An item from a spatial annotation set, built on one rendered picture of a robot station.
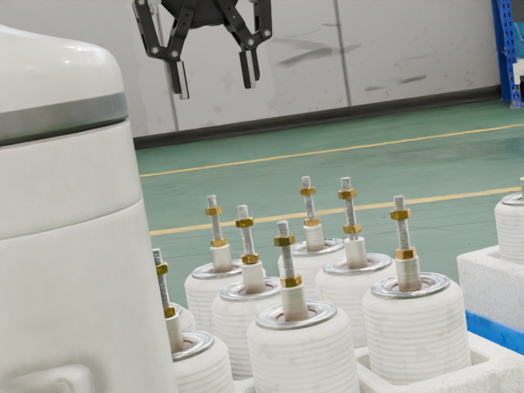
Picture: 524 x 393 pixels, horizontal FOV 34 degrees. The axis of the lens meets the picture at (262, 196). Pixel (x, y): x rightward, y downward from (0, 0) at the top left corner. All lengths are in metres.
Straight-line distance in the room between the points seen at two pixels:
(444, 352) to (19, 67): 0.60
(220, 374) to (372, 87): 5.12
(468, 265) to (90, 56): 0.95
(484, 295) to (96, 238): 0.93
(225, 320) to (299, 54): 5.02
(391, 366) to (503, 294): 0.36
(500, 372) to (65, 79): 0.60
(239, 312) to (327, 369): 0.14
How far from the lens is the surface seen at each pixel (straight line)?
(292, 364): 0.77
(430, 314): 0.81
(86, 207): 0.30
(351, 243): 0.93
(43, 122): 0.29
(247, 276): 0.90
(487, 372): 0.82
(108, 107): 0.31
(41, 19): 6.34
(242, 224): 0.89
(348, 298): 0.91
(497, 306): 1.18
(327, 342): 0.77
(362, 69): 5.81
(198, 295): 0.99
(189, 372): 0.73
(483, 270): 1.18
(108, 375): 0.31
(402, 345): 0.82
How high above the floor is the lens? 0.49
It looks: 9 degrees down
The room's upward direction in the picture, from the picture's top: 9 degrees counter-clockwise
